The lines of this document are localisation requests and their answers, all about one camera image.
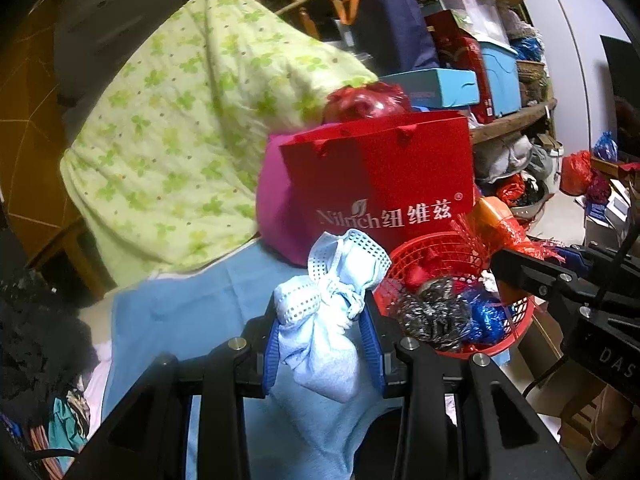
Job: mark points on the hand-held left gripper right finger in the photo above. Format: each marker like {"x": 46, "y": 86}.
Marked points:
{"x": 374, "y": 360}

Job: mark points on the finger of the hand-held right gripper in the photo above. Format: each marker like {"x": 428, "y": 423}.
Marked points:
{"x": 540, "y": 277}
{"x": 580, "y": 255}

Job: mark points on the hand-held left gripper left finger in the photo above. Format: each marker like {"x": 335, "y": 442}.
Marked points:
{"x": 267, "y": 365}

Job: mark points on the light blue cloth bundle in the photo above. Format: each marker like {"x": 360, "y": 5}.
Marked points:
{"x": 320, "y": 355}

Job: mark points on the red foil wrapper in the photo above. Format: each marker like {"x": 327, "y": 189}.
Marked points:
{"x": 505, "y": 235}

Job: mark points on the blue foil wrapper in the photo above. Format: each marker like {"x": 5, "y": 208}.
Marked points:
{"x": 485, "y": 315}

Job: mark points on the red plastic basket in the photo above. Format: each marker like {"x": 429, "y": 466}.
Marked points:
{"x": 415, "y": 255}

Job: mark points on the person's right hand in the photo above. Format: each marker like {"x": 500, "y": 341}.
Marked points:
{"x": 612, "y": 420}

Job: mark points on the wooden stool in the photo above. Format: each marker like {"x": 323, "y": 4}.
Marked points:
{"x": 575, "y": 400}

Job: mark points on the black silver foil wrapper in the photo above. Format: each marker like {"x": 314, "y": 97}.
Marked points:
{"x": 435, "y": 315}

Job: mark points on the orange packet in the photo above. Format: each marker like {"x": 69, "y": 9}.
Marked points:
{"x": 492, "y": 212}

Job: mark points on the red plastic bag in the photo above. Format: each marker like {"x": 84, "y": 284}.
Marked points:
{"x": 365, "y": 102}
{"x": 577, "y": 172}

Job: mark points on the light blue blanket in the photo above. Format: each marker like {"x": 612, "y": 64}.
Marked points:
{"x": 175, "y": 310}

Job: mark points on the blue plastic bag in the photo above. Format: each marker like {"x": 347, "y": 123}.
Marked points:
{"x": 606, "y": 146}

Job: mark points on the grey cloth pile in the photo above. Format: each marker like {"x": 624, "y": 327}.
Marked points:
{"x": 510, "y": 157}

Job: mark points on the round wooden table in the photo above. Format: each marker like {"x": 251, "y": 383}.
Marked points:
{"x": 510, "y": 122}

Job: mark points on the magenta bag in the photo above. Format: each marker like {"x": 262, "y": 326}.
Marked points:
{"x": 275, "y": 210}

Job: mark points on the white bed sheet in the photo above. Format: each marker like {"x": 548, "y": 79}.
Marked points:
{"x": 100, "y": 365}

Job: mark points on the black screen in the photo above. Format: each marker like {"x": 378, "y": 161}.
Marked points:
{"x": 622, "y": 90}

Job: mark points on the red paper bag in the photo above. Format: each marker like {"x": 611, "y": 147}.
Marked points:
{"x": 375, "y": 175}

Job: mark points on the blue plastic storage box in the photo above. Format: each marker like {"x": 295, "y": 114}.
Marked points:
{"x": 500, "y": 80}

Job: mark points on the teal patterned cloth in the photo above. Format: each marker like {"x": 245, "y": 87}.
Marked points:
{"x": 65, "y": 425}

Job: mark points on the light blue cardboard box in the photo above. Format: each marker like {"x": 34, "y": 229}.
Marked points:
{"x": 435, "y": 85}

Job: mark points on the black cloth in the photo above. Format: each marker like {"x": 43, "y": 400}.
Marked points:
{"x": 35, "y": 340}

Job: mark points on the red gift box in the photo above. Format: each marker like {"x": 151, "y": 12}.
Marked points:
{"x": 460, "y": 50}

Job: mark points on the green patterned quilt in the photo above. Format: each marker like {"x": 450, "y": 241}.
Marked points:
{"x": 175, "y": 135}

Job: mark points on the clear plastic container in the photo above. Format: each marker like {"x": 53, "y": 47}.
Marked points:
{"x": 470, "y": 0}

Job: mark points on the yellow wooden cabinet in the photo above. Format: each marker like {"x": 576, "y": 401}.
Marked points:
{"x": 30, "y": 135}

